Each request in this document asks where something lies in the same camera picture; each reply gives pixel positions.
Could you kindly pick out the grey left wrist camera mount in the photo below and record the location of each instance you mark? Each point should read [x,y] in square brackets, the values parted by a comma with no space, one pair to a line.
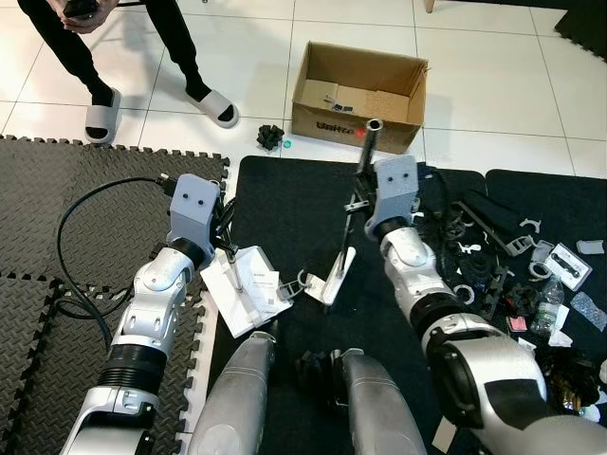
[194,209]

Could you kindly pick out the small pink card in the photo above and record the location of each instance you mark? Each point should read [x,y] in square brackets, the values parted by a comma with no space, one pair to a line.
[519,322]

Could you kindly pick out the small teal cap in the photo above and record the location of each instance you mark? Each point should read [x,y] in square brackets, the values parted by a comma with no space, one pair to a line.
[287,144]

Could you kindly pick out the black foam puzzle mat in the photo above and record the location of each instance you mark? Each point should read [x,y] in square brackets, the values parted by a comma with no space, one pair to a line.
[38,190]

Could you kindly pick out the open brown cardboard box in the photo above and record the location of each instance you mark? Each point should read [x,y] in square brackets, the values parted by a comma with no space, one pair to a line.
[356,95]

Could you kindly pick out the grey plastic piece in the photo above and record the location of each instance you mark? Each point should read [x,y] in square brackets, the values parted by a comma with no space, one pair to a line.
[590,246]

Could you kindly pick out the person in black trousers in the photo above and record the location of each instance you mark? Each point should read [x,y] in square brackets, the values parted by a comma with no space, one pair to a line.
[66,57]

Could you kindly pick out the clear plastic bottle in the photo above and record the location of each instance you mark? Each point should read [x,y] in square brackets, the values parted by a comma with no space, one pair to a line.
[548,308]

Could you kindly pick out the silver robot leg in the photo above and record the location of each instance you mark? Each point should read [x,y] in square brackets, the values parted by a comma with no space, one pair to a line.
[379,403]
[232,398]

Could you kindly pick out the clear bubble wrap piece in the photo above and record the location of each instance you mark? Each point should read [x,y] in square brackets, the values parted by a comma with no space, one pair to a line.
[590,308]

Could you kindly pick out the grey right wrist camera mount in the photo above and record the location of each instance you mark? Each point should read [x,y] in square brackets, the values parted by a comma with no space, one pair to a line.
[396,190]

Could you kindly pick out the small grey black clip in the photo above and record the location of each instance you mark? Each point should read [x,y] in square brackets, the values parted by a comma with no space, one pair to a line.
[303,282]

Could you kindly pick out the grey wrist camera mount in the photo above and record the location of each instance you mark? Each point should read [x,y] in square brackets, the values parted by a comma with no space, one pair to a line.
[396,190]
[194,209]

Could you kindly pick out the black plastic bag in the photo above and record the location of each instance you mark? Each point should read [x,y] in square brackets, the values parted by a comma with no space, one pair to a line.
[574,374]

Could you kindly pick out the silver left robot leg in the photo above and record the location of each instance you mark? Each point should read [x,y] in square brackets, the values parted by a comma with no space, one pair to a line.
[232,398]

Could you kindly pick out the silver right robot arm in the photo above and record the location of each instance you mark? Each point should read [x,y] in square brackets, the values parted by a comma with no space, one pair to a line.
[493,389]

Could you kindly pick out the black plastic clump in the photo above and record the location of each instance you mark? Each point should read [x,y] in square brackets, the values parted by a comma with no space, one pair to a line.
[270,137]

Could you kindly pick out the black floor mat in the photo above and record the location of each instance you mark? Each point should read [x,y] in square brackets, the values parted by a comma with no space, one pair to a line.
[560,204]
[294,209]

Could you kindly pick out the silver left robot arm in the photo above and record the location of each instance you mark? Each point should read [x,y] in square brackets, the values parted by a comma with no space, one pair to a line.
[152,294]

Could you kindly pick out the silver right robot leg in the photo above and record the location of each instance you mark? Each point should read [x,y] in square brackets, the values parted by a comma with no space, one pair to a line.
[379,403]

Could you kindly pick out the long black bar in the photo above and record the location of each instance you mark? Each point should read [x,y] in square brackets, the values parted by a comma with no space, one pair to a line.
[493,223]

